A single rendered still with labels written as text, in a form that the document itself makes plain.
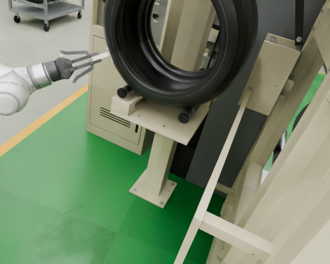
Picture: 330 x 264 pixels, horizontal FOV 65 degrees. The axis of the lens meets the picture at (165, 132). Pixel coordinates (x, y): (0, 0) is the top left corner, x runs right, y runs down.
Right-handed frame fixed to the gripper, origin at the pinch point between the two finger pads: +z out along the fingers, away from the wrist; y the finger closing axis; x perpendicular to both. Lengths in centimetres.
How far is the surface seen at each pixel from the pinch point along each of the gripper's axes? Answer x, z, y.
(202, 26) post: -7.5, 48.2, 1.4
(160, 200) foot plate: -42, 7, 104
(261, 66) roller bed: 13, 61, 23
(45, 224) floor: -33, -61, 80
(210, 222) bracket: 68, 5, 34
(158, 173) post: -41, 12, 83
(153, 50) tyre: -14.3, 25.0, 5.1
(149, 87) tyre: 11.2, 12.5, 15.6
